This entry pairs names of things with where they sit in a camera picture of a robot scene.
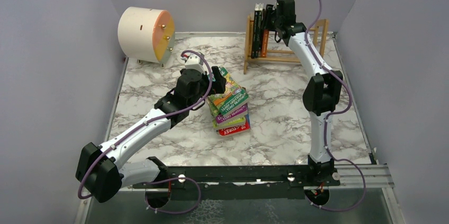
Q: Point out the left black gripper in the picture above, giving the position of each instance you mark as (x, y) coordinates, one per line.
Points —
(217, 80)

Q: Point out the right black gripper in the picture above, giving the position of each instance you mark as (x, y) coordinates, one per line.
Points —
(271, 18)

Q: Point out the orange treehouse book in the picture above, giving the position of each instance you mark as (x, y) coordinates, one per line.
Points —
(264, 43)

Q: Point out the lime green treehouse book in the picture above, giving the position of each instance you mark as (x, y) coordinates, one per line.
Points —
(229, 123)

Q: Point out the purple treehouse book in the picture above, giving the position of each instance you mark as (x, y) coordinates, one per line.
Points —
(236, 114)

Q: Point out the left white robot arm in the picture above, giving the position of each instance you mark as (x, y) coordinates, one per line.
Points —
(102, 170)

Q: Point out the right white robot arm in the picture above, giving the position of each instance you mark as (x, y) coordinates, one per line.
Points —
(322, 92)

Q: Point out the black book right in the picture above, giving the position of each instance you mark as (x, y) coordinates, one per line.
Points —
(260, 29)

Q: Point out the black book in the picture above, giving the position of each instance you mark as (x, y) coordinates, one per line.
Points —
(256, 30)
(260, 29)

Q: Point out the black book left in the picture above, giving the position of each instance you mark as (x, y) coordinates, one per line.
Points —
(256, 30)

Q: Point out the wooden book rack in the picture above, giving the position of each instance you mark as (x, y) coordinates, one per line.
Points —
(311, 48)

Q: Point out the red treehouse book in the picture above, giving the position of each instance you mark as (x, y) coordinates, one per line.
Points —
(235, 130)

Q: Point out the cream round drawer cabinet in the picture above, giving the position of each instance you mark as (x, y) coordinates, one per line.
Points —
(147, 34)

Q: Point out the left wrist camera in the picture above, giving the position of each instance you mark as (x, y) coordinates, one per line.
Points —
(194, 62)

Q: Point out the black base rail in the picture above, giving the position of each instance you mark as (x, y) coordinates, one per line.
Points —
(188, 183)

